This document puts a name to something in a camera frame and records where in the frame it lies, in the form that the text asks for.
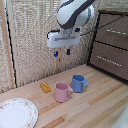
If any dark brown drawer cabinet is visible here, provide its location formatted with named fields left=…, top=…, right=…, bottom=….
left=87, top=9, right=128, bottom=84

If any blue mug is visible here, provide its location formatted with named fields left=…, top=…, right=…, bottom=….
left=70, top=74, right=90, bottom=94

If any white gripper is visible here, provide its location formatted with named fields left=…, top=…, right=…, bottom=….
left=46, top=28, right=82, bottom=58

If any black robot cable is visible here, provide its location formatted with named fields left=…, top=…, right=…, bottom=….
left=79, top=13, right=128, bottom=37

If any wooden screen post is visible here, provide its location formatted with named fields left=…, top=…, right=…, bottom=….
left=55, top=46, right=65, bottom=75
left=0, top=0, right=17, bottom=90

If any white floral rim plate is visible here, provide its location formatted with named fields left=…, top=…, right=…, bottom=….
left=0, top=97, right=39, bottom=128

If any small orange block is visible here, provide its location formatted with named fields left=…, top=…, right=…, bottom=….
left=40, top=82, right=52, bottom=94

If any pink mug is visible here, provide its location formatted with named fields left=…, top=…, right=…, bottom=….
left=54, top=81, right=74, bottom=103

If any silver drawer handle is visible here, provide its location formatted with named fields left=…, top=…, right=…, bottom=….
left=96, top=55, right=123, bottom=68
left=105, top=28, right=128, bottom=37

